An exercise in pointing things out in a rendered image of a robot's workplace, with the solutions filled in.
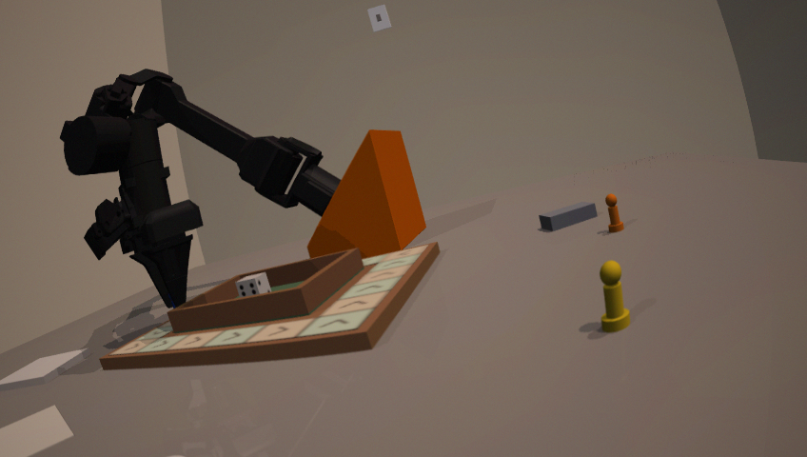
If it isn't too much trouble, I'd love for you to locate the grey die with black pips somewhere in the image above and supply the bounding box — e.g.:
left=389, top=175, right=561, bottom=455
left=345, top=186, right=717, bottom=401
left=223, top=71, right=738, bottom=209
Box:
left=235, top=272, right=272, bottom=298

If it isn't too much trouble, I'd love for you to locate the yellow game pawn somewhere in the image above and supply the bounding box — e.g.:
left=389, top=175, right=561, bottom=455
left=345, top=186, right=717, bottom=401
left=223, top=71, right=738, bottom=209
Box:
left=600, top=260, right=630, bottom=333

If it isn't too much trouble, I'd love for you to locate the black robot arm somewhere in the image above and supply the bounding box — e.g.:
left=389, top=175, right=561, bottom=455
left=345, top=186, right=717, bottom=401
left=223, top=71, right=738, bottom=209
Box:
left=60, top=69, right=342, bottom=260

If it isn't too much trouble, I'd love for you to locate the orange game pawn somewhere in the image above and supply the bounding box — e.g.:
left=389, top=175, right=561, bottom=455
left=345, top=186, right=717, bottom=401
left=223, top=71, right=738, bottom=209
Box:
left=605, top=194, right=623, bottom=232

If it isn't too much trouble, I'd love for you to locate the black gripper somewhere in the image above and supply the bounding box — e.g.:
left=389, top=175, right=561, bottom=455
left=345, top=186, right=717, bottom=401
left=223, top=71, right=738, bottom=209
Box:
left=118, top=160, right=203, bottom=308

